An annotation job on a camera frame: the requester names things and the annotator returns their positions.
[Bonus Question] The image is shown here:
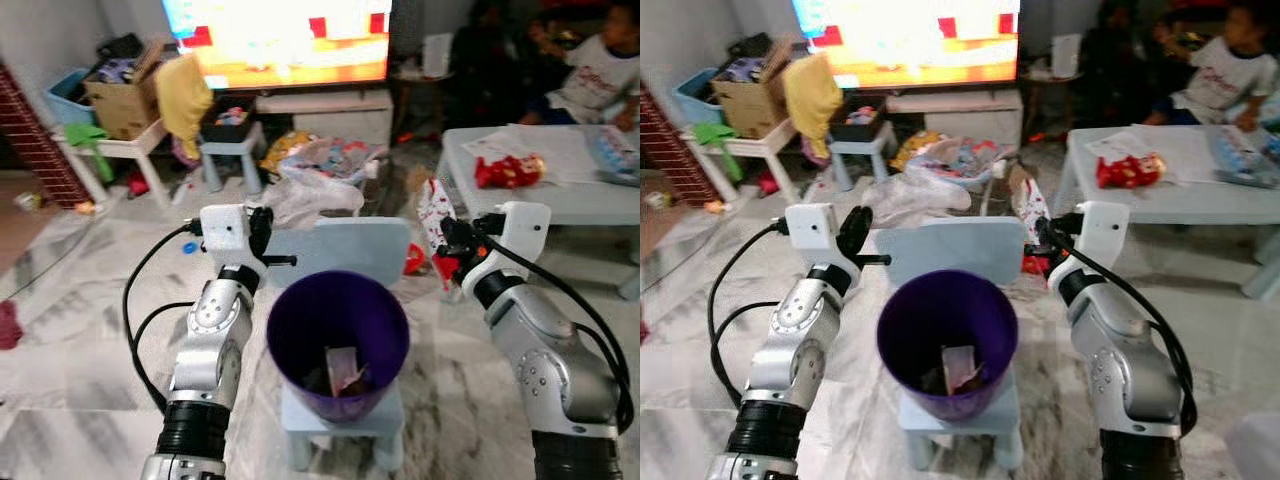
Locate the white red printed wrapper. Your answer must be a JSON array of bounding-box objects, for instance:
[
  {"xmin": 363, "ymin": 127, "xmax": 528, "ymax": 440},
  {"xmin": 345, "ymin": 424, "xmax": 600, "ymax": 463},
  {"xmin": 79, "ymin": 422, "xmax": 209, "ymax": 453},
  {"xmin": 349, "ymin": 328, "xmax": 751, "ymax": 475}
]
[
  {"xmin": 1014, "ymin": 177, "xmax": 1052, "ymax": 277},
  {"xmin": 414, "ymin": 177, "xmax": 462, "ymax": 292}
]

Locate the purple plastic rubbish bin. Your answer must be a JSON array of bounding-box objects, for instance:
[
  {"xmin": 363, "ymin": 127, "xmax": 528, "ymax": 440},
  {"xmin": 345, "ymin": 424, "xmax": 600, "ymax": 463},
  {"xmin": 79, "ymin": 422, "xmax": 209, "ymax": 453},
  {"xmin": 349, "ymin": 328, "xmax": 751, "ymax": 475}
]
[
  {"xmin": 876, "ymin": 269, "xmax": 1020, "ymax": 424},
  {"xmin": 265, "ymin": 269, "xmax": 412, "ymax": 424}
]

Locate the crumpled pinkish paper trash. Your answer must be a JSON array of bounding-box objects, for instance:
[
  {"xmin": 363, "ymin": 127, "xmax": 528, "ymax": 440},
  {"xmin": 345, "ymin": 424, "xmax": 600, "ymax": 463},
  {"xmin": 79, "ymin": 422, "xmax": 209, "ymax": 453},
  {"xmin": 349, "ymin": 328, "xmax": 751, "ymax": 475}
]
[
  {"xmin": 324, "ymin": 344, "xmax": 370, "ymax": 397},
  {"xmin": 939, "ymin": 344, "xmax": 987, "ymax": 394}
]

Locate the pale blue stool chair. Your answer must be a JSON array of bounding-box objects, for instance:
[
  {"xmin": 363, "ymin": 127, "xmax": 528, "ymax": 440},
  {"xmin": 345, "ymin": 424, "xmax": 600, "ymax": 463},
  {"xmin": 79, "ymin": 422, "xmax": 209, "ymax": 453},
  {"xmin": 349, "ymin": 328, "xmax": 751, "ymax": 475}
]
[
  {"xmin": 261, "ymin": 217, "xmax": 414, "ymax": 473},
  {"xmin": 872, "ymin": 217, "xmax": 1024, "ymax": 473}
]

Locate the white plastic bag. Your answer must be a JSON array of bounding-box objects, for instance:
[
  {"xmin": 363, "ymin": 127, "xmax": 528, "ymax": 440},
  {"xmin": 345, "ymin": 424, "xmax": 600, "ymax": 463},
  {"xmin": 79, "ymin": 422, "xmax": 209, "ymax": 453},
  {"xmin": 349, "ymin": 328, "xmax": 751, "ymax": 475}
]
[
  {"xmin": 861, "ymin": 169, "xmax": 987, "ymax": 227},
  {"xmin": 261, "ymin": 164, "xmax": 367, "ymax": 230}
]

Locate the red toy figure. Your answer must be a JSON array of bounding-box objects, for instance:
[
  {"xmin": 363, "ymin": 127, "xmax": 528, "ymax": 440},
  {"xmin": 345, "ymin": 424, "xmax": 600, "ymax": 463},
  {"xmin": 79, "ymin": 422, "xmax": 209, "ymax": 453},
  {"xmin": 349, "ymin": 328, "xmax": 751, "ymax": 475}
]
[
  {"xmin": 1094, "ymin": 151, "xmax": 1167, "ymax": 192},
  {"xmin": 472, "ymin": 152, "xmax": 547, "ymax": 192}
]

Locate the small pale blue stool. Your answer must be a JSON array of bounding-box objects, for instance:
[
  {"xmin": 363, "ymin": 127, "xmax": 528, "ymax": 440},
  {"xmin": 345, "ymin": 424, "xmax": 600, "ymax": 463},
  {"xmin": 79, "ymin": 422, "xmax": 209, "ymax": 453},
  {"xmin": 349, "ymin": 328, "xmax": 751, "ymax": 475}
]
[
  {"xmin": 199, "ymin": 120, "xmax": 267, "ymax": 194},
  {"xmin": 829, "ymin": 124, "xmax": 892, "ymax": 192}
]

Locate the small white kids table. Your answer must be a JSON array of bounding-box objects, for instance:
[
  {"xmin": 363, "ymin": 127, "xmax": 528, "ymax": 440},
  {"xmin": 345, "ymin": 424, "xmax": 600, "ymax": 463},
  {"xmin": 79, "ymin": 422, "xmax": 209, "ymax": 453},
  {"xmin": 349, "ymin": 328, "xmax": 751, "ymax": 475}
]
[
  {"xmin": 438, "ymin": 123, "xmax": 641, "ymax": 302},
  {"xmin": 1057, "ymin": 123, "xmax": 1280, "ymax": 302}
]

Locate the colourful baby bouncer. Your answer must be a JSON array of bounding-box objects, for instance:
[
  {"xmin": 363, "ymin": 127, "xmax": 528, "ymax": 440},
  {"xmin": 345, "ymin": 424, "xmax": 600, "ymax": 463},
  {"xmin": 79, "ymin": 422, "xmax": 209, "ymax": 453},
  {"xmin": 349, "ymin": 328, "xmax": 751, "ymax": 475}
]
[
  {"xmin": 889, "ymin": 129, "xmax": 1012, "ymax": 187},
  {"xmin": 261, "ymin": 129, "xmax": 388, "ymax": 187}
]

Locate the white paper sheet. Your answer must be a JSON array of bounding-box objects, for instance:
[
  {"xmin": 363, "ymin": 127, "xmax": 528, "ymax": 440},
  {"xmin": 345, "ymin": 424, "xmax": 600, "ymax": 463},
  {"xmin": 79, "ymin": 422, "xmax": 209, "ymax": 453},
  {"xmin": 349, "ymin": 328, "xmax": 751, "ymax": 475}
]
[
  {"xmin": 461, "ymin": 124, "xmax": 602, "ymax": 187},
  {"xmin": 1084, "ymin": 124, "xmax": 1216, "ymax": 187}
]

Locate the black toy basket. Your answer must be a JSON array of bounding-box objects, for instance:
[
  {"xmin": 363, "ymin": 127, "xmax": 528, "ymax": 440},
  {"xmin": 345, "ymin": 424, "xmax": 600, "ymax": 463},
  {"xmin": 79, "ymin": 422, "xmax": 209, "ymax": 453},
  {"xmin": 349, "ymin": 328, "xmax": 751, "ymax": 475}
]
[
  {"xmin": 829, "ymin": 96, "xmax": 887, "ymax": 142},
  {"xmin": 199, "ymin": 96, "xmax": 257, "ymax": 142}
]

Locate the low white side table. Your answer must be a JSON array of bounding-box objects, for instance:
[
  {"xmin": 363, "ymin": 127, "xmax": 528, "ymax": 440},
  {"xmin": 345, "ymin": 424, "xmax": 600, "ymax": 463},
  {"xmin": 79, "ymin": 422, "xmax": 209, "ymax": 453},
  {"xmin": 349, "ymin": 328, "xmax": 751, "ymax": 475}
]
[
  {"xmin": 49, "ymin": 119, "xmax": 168, "ymax": 207},
  {"xmin": 679, "ymin": 123, "xmax": 792, "ymax": 202}
]

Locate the white television stand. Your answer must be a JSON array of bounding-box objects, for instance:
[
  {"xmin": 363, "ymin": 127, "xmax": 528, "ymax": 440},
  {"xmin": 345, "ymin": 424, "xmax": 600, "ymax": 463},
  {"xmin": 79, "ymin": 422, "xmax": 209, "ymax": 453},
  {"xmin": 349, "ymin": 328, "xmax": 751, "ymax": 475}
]
[
  {"xmin": 254, "ymin": 88, "xmax": 397, "ymax": 152},
  {"xmin": 884, "ymin": 88, "xmax": 1027, "ymax": 152}
]

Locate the yellow hanging cloth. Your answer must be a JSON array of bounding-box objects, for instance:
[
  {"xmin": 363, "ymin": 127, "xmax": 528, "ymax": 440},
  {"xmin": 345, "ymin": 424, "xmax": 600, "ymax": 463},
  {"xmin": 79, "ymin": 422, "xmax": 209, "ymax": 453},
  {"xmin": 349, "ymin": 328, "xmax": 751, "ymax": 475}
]
[
  {"xmin": 154, "ymin": 54, "xmax": 215, "ymax": 162},
  {"xmin": 782, "ymin": 54, "xmax": 845, "ymax": 162}
]

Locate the pack of small bottles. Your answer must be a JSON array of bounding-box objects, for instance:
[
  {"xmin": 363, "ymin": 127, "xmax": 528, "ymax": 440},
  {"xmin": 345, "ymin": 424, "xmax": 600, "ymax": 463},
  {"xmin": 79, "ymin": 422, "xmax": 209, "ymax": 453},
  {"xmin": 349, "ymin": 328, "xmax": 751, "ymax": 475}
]
[
  {"xmin": 588, "ymin": 124, "xmax": 641, "ymax": 187},
  {"xmin": 1204, "ymin": 124, "xmax": 1280, "ymax": 188}
]

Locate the brown cardboard box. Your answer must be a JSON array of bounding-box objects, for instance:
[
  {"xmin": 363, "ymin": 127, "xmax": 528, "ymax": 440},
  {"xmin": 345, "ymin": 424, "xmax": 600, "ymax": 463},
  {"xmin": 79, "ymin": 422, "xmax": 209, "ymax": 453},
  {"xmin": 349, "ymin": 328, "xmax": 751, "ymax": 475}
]
[
  {"xmin": 711, "ymin": 38, "xmax": 792, "ymax": 140},
  {"xmin": 84, "ymin": 38, "xmax": 167, "ymax": 142}
]

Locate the green plastic toy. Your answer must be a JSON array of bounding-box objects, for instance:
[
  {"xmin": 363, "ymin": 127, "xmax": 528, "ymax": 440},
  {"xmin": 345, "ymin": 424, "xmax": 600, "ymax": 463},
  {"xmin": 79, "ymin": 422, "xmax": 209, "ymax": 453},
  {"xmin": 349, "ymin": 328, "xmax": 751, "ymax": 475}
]
[
  {"xmin": 64, "ymin": 121, "xmax": 112, "ymax": 153},
  {"xmin": 689, "ymin": 121, "xmax": 737, "ymax": 153}
]

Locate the white upright device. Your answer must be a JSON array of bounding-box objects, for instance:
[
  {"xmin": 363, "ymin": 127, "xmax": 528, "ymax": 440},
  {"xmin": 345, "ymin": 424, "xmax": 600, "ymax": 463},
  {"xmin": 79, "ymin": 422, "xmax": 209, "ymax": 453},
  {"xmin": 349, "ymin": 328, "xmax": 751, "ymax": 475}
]
[
  {"xmin": 421, "ymin": 32, "xmax": 454, "ymax": 80},
  {"xmin": 1049, "ymin": 32, "xmax": 1084, "ymax": 80}
]

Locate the flat screen television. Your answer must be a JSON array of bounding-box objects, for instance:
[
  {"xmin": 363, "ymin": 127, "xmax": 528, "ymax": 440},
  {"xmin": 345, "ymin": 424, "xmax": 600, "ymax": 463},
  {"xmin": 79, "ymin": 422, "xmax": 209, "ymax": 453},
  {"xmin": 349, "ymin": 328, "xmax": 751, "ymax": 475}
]
[
  {"xmin": 160, "ymin": 0, "xmax": 394, "ymax": 92},
  {"xmin": 790, "ymin": 0, "xmax": 1022, "ymax": 90}
]

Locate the child in white shirt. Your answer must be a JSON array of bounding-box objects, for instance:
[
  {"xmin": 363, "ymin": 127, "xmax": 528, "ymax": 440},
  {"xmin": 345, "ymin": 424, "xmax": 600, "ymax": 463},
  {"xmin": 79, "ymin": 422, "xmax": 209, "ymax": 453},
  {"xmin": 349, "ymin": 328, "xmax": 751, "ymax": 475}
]
[
  {"xmin": 518, "ymin": 0, "xmax": 641, "ymax": 132},
  {"xmin": 1144, "ymin": 0, "xmax": 1280, "ymax": 132}
]

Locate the red brick pattern panel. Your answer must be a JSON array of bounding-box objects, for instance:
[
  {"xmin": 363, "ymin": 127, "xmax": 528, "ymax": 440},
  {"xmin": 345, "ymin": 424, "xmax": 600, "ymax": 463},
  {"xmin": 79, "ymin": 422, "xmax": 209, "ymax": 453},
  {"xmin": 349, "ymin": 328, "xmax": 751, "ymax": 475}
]
[
  {"xmin": 0, "ymin": 64, "xmax": 87, "ymax": 210},
  {"xmin": 640, "ymin": 94, "xmax": 712, "ymax": 207}
]

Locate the blue plastic storage tub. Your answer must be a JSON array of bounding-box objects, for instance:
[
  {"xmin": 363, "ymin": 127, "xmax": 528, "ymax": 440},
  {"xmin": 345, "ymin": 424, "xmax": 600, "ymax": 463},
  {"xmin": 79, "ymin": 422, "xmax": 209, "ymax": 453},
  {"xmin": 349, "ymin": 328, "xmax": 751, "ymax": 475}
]
[
  {"xmin": 42, "ymin": 67, "xmax": 102, "ymax": 127},
  {"xmin": 671, "ymin": 67, "xmax": 727, "ymax": 127}
]

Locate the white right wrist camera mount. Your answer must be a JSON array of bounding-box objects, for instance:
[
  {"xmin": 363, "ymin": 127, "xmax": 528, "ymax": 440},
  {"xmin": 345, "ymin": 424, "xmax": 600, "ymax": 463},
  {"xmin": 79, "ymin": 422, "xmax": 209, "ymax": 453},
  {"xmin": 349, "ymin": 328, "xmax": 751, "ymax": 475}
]
[
  {"xmin": 1074, "ymin": 201, "xmax": 1124, "ymax": 267},
  {"xmin": 499, "ymin": 201, "xmax": 554, "ymax": 264}
]

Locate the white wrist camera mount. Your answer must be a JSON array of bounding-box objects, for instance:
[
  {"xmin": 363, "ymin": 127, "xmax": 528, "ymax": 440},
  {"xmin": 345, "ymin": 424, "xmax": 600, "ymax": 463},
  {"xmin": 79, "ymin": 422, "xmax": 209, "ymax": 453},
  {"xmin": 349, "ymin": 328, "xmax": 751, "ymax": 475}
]
[
  {"xmin": 199, "ymin": 204, "xmax": 252, "ymax": 267},
  {"xmin": 499, "ymin": 201, "xmax": 554, "ymax": 264},
  {"xmin": 1074, "ymin": 201, "xmax": 1124, "ymax": 267},
  {"xmin": 784, "ymin": 202, "xmax": 840, "ymax": 267}
]

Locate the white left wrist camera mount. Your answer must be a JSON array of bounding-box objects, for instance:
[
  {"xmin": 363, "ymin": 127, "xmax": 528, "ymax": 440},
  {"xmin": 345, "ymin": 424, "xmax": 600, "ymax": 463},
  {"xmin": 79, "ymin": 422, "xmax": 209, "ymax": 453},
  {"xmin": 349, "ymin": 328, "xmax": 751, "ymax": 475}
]
[
  {"xmin": 784, "ymin": 202, "xmax": 840, "ymax": 267},
  {"xmin": 199, "ymin": 204, "xmax": 252, "ymax": 267}
]

